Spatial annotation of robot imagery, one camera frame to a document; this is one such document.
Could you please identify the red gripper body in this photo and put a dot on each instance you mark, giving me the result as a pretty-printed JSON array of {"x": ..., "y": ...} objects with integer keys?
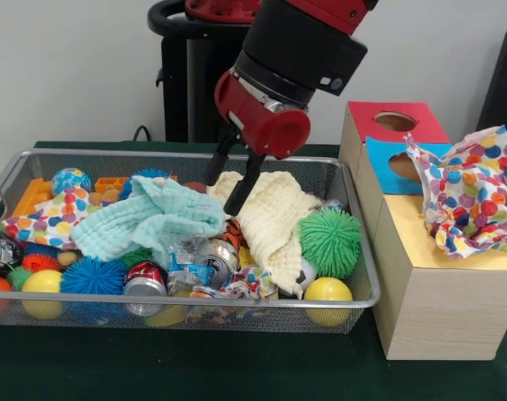
[{"x": 261, "y": 125}]

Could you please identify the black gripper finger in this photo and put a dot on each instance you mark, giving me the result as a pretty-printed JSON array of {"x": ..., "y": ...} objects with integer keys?
[
  {"x": 244, "y": 184},
  {"x": 219, "y": 160}
]

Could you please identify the polka dot cloth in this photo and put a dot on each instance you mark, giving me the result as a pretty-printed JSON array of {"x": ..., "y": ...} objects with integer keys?
[
  {"x": 57, "y": 217},
  {"x": 470, "y": 196}
]

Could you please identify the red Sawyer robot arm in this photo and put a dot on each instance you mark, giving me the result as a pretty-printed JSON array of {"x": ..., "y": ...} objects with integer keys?
[{"x": 311, "y": 14}]

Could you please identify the wooden box with three holes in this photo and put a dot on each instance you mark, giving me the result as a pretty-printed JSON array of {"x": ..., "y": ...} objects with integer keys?
[{"x": 445, "y": 317}]

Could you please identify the cream waffle cloth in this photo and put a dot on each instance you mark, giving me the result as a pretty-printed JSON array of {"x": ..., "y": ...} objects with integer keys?
[{"x": 278, "y": 209}]

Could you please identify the green spiky ball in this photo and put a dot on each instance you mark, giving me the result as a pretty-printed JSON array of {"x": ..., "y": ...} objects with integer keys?
[{"x": 330, "y": 242}]

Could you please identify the mint waffle cloth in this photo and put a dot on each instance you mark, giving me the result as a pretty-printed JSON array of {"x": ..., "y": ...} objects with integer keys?
[{"x": 111, "y": 225}]

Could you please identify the yellow ball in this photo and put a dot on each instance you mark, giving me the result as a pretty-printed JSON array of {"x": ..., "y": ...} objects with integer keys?
[
  {"x": 328, "y": 292},
  {"x": 42, "y": 282}
]

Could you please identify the blue globe ball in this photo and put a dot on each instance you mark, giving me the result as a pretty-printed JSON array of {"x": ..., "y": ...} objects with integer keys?
[{"x": 71, "y": 180}]

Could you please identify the blue spiky ball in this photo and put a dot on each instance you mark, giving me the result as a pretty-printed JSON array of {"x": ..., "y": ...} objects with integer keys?
[{"x": 92, "y": 277}]

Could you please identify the dark green table cloth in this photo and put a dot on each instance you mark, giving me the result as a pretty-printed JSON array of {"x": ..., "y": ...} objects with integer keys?
[{"x": 194, "y": 367}]

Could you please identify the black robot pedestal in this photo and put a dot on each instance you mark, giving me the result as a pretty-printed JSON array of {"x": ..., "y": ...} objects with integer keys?
[{"x": 173, "y": 92}]

